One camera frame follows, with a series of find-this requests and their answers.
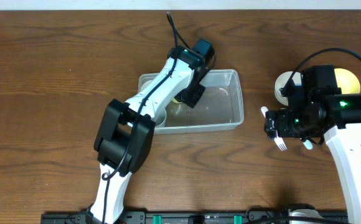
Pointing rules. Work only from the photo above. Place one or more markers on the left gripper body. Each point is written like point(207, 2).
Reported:
point(192, 94)

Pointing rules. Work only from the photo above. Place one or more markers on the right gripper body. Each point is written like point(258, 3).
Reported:
point(271, 123)

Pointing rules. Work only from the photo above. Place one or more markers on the yellow cup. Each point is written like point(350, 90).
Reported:
point(176, 101)

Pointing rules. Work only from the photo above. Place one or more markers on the pale green spoon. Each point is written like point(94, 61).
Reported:
point(307, 144)

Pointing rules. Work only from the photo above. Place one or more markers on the grey cup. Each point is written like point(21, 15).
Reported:
point(161, 118)

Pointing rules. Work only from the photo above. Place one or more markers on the yellow bowl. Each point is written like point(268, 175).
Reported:
point(347, 81)

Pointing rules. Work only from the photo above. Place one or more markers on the white cup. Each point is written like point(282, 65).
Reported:
point(144, 85)

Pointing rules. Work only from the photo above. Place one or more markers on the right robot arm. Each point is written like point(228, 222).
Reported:
point(336, 121)

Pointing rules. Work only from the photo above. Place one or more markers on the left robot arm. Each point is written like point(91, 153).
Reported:
point(126, 131)

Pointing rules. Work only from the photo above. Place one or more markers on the clear plastic container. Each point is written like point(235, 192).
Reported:
point(220, 107)

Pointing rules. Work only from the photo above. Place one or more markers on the white plastic fork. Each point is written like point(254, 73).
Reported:
point(278, 140)

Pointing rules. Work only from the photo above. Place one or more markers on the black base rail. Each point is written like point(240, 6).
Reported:
point(254, 214)

